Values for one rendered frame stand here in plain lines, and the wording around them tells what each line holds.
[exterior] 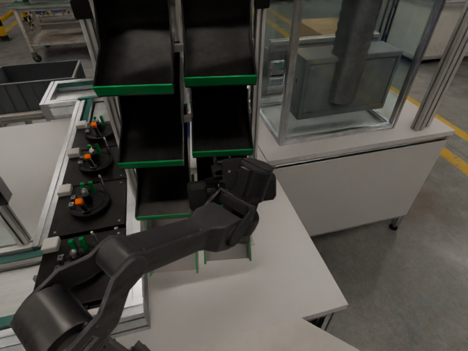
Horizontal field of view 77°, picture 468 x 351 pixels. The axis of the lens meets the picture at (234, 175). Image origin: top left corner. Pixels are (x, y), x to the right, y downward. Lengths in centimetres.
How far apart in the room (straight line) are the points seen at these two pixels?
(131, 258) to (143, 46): 42
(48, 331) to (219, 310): 68
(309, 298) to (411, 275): 139
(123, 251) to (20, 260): 82
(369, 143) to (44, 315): 158
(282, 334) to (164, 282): 39
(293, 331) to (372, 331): 111
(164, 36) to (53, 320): 50
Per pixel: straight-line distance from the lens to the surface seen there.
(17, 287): 113
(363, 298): 210
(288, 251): 109
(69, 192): 125
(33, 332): 36
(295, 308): 98
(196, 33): 66
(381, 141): 176
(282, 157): 147
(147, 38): 65
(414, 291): 226
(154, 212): 75
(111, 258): 35
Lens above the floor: 173
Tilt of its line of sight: 40 degrees down
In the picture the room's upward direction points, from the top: straight up
